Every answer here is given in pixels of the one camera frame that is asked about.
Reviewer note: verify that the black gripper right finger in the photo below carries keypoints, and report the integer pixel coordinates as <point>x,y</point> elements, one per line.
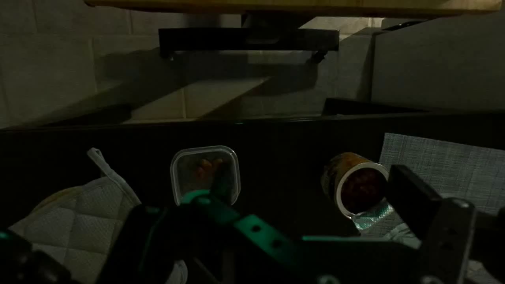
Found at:
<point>443,237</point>

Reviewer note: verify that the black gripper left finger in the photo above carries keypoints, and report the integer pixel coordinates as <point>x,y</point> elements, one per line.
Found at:
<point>139,247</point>

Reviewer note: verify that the white quilted pot holder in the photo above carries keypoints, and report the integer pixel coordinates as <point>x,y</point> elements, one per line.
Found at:
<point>79,221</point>

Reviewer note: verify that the grey grid cutting mat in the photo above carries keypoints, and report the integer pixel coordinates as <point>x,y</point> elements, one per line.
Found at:
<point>451,168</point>

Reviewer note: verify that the small silvery packet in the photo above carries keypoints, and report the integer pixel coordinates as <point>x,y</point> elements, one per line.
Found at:
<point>376,223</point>

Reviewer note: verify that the clear lidded plastic container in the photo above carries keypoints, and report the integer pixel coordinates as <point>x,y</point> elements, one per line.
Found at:
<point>202,171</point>

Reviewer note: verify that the black side table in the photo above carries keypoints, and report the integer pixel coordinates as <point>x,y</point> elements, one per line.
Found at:
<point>284,147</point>

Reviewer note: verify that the light wooden tabletop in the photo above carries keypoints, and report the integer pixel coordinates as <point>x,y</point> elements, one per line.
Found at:
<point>293,7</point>

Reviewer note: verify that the black pedestal base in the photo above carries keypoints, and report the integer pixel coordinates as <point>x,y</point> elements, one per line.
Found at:
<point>246,40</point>

